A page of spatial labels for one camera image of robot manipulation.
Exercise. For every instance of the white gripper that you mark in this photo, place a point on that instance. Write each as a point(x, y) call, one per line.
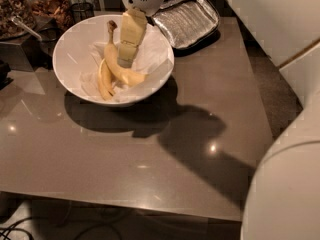
point(134, 26)

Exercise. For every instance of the silver insulated lunch bag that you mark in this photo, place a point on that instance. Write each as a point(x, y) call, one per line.
point(186, 22)

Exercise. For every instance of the white ceramic bowl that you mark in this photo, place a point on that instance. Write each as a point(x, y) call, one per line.
point(72, 54)

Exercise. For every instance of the large yellow banana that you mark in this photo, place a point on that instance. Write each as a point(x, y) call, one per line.
point(125, 75)

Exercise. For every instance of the metal scoop handle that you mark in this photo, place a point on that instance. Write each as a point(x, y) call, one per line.
point(17, 21)

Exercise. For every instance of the glass jar of snacks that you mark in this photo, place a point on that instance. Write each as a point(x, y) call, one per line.
point(14, 8)

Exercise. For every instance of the small yellow banana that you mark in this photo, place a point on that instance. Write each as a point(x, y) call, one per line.
point(105, 81)

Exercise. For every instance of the black mesh cup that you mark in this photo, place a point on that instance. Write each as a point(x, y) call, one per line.
point(82, 11)

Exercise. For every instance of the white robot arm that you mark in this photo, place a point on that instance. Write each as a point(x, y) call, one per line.
point(283, 202)

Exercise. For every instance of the white paper napkin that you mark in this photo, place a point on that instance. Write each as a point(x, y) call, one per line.
point(154, 58)

